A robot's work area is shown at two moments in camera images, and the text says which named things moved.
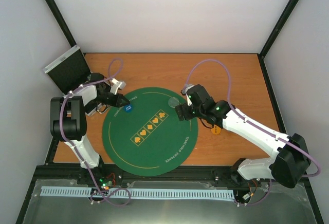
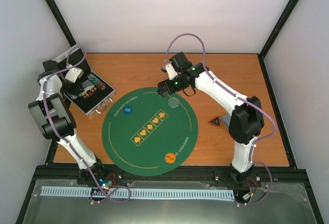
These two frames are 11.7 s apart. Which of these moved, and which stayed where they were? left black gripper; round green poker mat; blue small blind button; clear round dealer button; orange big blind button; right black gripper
Moved: right black gripper; orange big blind button; left black gripper
Stayed: round green poker mat; blue small blind button; clear round dealer button
